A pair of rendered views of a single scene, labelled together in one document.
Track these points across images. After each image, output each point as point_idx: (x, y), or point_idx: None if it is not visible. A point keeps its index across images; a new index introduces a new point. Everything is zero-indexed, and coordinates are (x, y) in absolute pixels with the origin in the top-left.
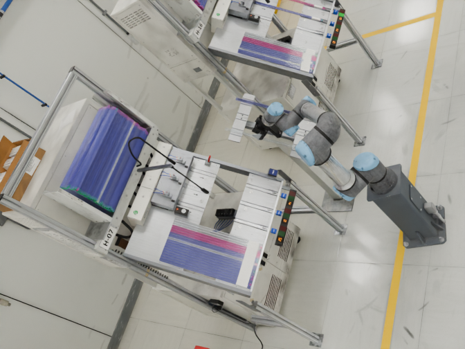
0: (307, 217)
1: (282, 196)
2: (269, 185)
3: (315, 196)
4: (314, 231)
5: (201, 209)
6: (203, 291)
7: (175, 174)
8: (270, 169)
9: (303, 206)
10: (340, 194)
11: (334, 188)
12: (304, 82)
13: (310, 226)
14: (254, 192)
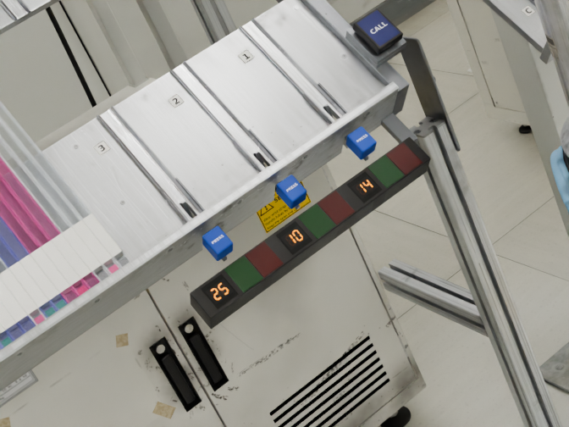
0: (479, 370)
1: (353, 139)
2: (334, 77)
3: (555, 318)
4: (468, 424)
5: (14, 8)
6: None
7: None
8: (372, 13)
9: (460, 289)
10: (563, 191)
11: (559, 150)
12: None
13: (466, 402)
14: (255, 67)
